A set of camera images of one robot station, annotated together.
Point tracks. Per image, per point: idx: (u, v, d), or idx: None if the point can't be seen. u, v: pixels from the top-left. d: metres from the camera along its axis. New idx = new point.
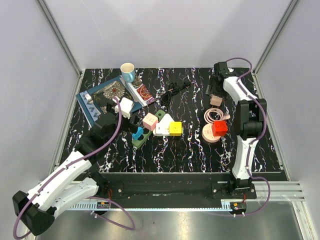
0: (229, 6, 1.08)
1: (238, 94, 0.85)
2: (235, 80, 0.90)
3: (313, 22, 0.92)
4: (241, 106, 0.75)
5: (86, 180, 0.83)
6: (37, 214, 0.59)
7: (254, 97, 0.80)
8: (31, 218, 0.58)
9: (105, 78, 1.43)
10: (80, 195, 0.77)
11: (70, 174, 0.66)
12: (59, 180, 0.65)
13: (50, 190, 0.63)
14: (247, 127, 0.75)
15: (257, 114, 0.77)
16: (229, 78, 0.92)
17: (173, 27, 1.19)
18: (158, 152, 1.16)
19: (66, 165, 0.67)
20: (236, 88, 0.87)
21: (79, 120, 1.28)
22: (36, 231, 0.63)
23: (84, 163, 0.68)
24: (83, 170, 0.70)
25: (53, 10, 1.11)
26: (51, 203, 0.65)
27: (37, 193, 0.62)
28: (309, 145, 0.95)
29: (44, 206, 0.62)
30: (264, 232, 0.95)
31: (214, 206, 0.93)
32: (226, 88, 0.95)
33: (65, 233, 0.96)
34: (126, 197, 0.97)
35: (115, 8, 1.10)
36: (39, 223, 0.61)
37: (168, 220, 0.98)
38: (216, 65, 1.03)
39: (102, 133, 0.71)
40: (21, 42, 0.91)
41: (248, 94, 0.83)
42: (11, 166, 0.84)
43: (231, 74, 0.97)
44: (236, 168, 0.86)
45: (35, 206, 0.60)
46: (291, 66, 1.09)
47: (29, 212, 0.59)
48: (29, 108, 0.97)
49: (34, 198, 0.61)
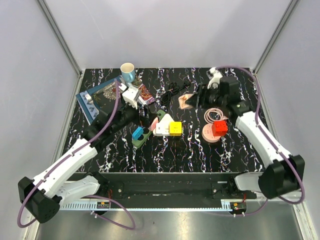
0: (229, 6, 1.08)
1: (263, 147, 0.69)
2: (255, 123, 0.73)
3: (313, 22, 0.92)
4: (275, 172, 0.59)
5: (88, 178, 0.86)
6: (44, 199, 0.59)
7: (287, 155, 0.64)
8: (37, 204, 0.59)
9: (105, 78, 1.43)
10: (82, 191, 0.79)
11: (76, 160, 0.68)
12: (65, 166, 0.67)
13: (56, 176, 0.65)
14: (282, 191, 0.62)
15: (290, 172, 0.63)
16: (244, 118, 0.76)
17: (173, 27, 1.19)
18: (158, 152, 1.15)
19: (72, 151, 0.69)
20: (259, 136, 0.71)
21: (80, 120, 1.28)
22: (41, 218, 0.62)
23: (90, 150, 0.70)
24: (89, 158, 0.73)
25: (53, 10, 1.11)
26: (56, 190, 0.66)
27: (43, 179, 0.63)
28: (308, 145, 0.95)
29: (49, 192, 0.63)
30: (264, 233, 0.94)
31: (214, 206, 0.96)
32: (239, 127, 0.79)
33: (64, 232, 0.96)
34: (126, 197, 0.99)
35: (115, 8, 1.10)
36: (46, 210, 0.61)
37: (168, 220, 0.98)
38: (224, 84, 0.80)
39: (107, 121, 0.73)
40: (22, 42, 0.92)
41: (278, 150, 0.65)
42: (10, 166, 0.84)
43: (244, 106, 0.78)
44: (241, 182, 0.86)
45: (42, 192, 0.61)
46: (291, 66, 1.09)
47: (35, 198, 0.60)
48: (29, 108, 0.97)
49: (40, 184, 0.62)
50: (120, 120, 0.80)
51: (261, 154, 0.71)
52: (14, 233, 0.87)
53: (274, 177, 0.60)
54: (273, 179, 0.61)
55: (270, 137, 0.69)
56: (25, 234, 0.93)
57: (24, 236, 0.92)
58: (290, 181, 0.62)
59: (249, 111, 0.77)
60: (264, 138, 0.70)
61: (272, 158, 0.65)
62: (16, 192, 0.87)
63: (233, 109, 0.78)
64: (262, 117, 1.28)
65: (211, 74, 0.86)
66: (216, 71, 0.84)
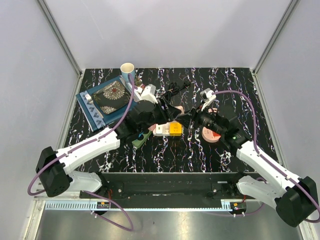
0: (229, 7, 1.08)
1: (271, 175, 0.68)
2: (256, 153, 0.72)
3: (313, 22, 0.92)
4: (292, 201, 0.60)
5: (94, 174, 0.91)
6: (61, 172, 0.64)
7: (297, 180, 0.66)
8: (54, 175, 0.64)
9: (105, 78, 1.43)
10: (86, 182, 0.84)
11: (100, 145, 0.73)
12: (88, 148, 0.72)
13: (78, 155, 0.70)
14: (304, 216, 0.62)
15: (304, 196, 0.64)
16: (244, 149, 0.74)
17: (174, 27, 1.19)
18: (158, 152, 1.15)
19: (99, 137, 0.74)
20: (265, 165, 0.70)
21: (80, 121, 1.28)
22: (50, 192, 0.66)
23: (114, 141, 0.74)
24: (111, 148, 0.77)
25: (53, 10, 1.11)
26: (73, 168, 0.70)
27: (66, 154, 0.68)
28: (309, 145, 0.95)
29: (67, 168, 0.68)
30: (264, 233, 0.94)
31: (214, 206, 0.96)
32: (241, 157, 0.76)
33: (64, 232, 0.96)
34: (126, 197, 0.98)
35: (115, 9, 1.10)
36: (58, 184, 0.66)
37: (168, 220, 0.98)
38: (221, 118, 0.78)
39: (137, 119, 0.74)
40: (22, 43, 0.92)
41: (288, 176, 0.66)
42: (10, 166, 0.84)
43: (241, 137, 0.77)
44: (244, 186, 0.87)
45: (61, 165, 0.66)
46: (291, 66, 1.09)
47: (54, 169, 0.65)
48: (29, 108, 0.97)
49: (62, 157, 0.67)
50: (150, 121, 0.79)
51: (271, 183, 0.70)
52: (14, 233, 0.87)
53: (292, 205, 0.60)
54: (292, 208, 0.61)
55: (275, 165, 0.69)
56: (25, 234, 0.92)
57: (24, 236, 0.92)
58: (308, 203, 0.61)
59: (247, 141, 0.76)
60: (270, 166, 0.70)
61: (284, 186, 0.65)
62: (16, 191, 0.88)
63: (230, 141, 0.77)
64: (262, 117, 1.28)
65: (206, 98, 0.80)
66: (212, 96, 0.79)
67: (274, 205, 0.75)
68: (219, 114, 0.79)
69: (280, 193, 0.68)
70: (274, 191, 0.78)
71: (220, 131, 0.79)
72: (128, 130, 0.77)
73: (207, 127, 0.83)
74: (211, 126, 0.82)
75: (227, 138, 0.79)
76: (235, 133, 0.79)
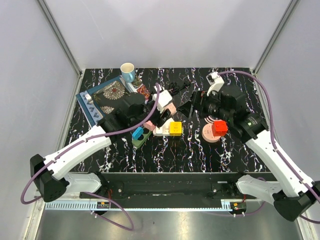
0: (228, 7, 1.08)
1: (285, 176, 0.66)
2: (273, 148, 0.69)
3: (313, 22, 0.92)
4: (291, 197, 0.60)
5: (93, 175, 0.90)
6: (50, 179, 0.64)
7: (311, 185, 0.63)
8: (44, 183, 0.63)
9: (105, 78, 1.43)
10: (84, 183, 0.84)
11: (89, 147, 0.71)
12: (77, 151, 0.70)
13: (66, 160, 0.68)
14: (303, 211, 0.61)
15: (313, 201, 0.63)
16: (259, 141, 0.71)
17: (174, 27, 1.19)
18: (158, 152, 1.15)
19: (86, 138, 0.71)
20: (279, 163, 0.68)
21: (80, 120, 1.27)
22: (46, 198, 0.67)
23: (104, 139, 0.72)
24: (102, 146, 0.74)
25: (53, 10, 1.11)
26: (65, 172, 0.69)
27: (53, 160, 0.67)
28: (310, 145, 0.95)
29: (57, 174, 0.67)
30: (265, 233, 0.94)
31: (214, 206, 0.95)
32: (252, 146, 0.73)
33: (64, 232, 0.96)
34: (126, 197, 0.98)
35: (115, 9, 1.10)
36: (51, 190, 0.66)
37: (168, 220, 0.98)
38: (227, 99, 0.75)
39: (128, 113, 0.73)
40: (21, 42, 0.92)
41: (303, 181, 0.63)
42: (10, 166, 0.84)
43: (255, 123, 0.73)
44: (244, 186, 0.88)
45: (49, 172, 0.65)
46: (291, 66, 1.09)
47: (43, 177, 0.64)
48: (29, 108, 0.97)
49: (50, 165, 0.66)
50: (141, 116, 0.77)
51: (279, 181, 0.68)
52: (14, 233, 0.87)
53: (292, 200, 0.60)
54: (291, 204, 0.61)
55: (291, 166, 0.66)
56: (25, 234, 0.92)
57: (24, 236, 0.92)
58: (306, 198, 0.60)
59: (264, 131, 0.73)
60: (284, 164, 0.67)
61: (297, 191, 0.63)
62: (16, 191, 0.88)
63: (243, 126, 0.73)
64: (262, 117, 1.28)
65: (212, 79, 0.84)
66: (218, 77, 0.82)
67: (273, 200, 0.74)
68: (223, 94, 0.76)
69: (286, 192, 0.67)
70: (272, 187, 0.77)
71: (227, 115, 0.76)
72: (119, 125, 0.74)
73: (214, 114, 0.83)
74: (218, 112, 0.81)
75: (237, 123, 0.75)
76: (248, 117, 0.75)
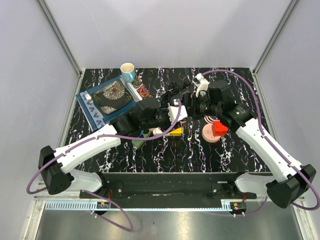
0: (228, 7, 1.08)
1: (274, 161, 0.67)
2: (261, 134, 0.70)
3: (313, 22, 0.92)
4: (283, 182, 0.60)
5: (95, 175, 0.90)
6: (59, 172, 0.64)
7: (299, 168, 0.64)
8: (52, 175, 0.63)
9: (105, 78, 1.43)
10: (87, 181, 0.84)
11: (99, 144, 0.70)
12: (87, 147, 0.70)
13: (76, 154, 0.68)
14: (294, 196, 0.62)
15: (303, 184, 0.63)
16: (248, 127, 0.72)
17: (174, 27, 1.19)
18: (158, 152, 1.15)
19: (98, 135, 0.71)
20: (268, 149, 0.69)
21: (80, 120, 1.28)
22: (51, 190, 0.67)
23: (114, 139, 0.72)
24: (111, 146, 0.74)
25: (53, 10, 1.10)
26: (72, 167, 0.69)
27: (63, 153, 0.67)
28: (309, 145, 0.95)
29: (65, 168, 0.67)
30: (264, 233, 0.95)
31: (214, 206, 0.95)
32: (241, 135, 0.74)
33: (64, 231, 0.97)
34: (126, 197, 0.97)
35: (115, 9, 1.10)
36: (57, 183, 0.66)
37: (168, 220, 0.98)
38: (214, 91, 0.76)
39: (142, 115, 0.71)
40: (21, 42, 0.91)
41: (291, 164, 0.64)
42: (10, 165, 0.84)
43: (244, 113, 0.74)
44: (242, 183, 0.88)
45: (59, 165, 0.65)
46: (290, 66, 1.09)
47: (51, 168, 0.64)
48: (29, 108, 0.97)
49: (59, 157, 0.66)
50: (151, 121, 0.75)
51: (269, 167, 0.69)
52: (14, 233, 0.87)
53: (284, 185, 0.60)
54: (283, 190, 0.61)
55: (279, 150, 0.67)
56: (25, 234, 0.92)
57: (24, 236, 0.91)
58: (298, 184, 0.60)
59: (252, 120, 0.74)
60: (272, 149, 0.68)
61: (286, 174, 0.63)
62: (16, 191, 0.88)
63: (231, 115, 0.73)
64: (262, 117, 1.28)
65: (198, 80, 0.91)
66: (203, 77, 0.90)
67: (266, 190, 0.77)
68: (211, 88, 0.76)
69: (277, 178, 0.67)
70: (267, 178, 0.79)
71: (217, 109, 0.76)
72: (131, 127, 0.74)
73: (205, 112, 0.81)
74: (209, 110, 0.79)
75: (226, 112, 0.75)
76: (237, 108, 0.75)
